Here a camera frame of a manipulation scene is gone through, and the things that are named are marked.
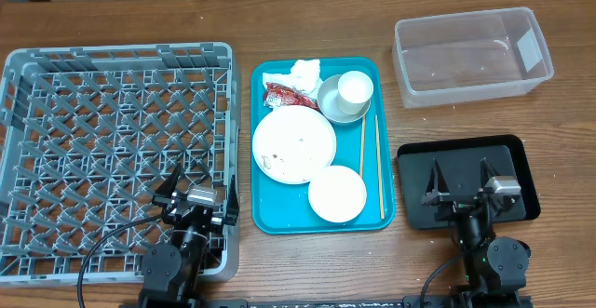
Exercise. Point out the large white dirty plate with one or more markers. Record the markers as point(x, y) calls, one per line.
point(293, 143)

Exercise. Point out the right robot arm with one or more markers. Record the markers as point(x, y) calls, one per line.
point(495, 266)

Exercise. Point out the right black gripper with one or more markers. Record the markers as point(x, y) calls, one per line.
point(459, 204)

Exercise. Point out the grey plastic dish rack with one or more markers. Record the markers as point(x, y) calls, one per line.
point(87, 135)

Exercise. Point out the teal plastic serving tray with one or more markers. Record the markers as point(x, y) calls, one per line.
point(279, 208)

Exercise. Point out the right wooden chopstick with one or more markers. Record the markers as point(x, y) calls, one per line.
point(379, 169)

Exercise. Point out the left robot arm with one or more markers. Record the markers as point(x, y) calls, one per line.
point(203, 241)

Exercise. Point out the black plastic tray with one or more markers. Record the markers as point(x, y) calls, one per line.
point(460, 165)

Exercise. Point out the white paper cup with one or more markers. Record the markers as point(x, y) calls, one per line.
point(355, 89)

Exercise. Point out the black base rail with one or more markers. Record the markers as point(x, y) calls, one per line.
point(326, 303)

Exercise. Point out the red sauce packet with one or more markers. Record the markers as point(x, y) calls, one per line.
point(277, 95)

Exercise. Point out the white napkin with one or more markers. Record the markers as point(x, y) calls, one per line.
point(304, 77)

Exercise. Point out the clear plastic waste bin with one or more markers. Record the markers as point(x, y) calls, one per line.
point(469, 56)

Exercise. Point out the small white round plate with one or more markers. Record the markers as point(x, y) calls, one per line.
point(337, 194)

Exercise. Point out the grey round bowl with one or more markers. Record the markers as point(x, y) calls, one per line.
point(328, 103)

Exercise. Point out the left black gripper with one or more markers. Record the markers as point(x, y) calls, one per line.
point(162, 196)

